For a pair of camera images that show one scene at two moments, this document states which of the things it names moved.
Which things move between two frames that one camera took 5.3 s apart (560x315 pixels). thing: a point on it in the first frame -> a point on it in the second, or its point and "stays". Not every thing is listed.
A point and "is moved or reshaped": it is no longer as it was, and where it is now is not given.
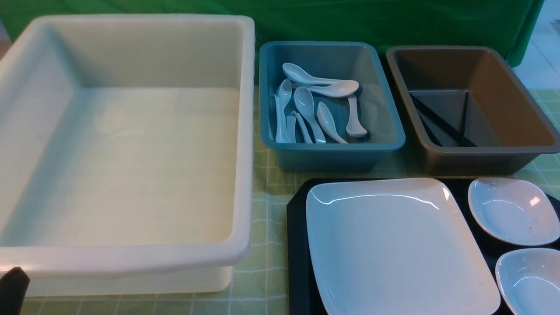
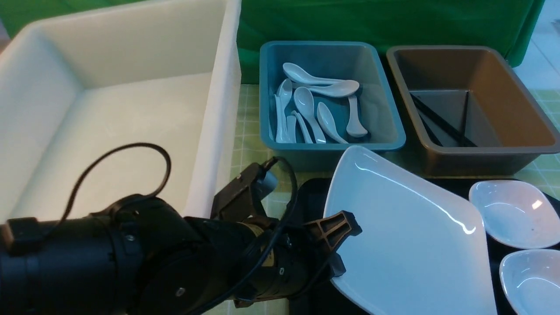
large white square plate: [395, 246] is moved or reshaped
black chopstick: [466, 109] stays
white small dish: [516, 211] stays
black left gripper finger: [13, 285] -> [336, 229]
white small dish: [529, 280] stays
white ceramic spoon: [326, 119] stays
